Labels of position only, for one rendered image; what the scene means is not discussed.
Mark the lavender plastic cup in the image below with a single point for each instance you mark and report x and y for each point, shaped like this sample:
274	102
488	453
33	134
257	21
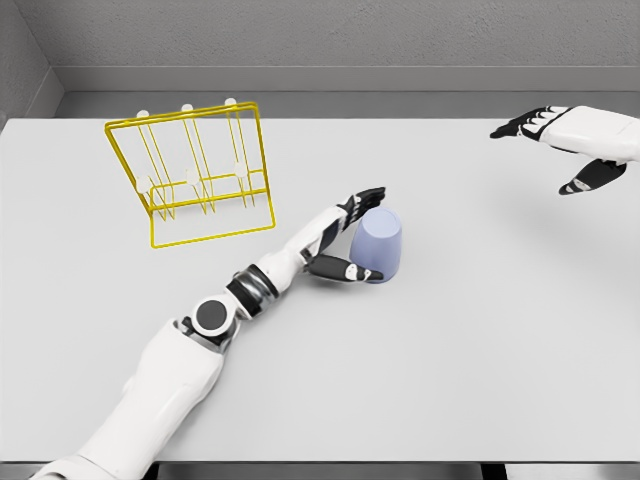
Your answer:
377	240

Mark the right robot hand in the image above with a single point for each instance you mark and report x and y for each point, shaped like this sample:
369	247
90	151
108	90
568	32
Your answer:
590	131

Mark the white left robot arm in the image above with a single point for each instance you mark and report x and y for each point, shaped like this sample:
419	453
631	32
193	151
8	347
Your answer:
170	370

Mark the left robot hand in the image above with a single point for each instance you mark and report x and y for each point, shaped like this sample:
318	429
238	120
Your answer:
320	232

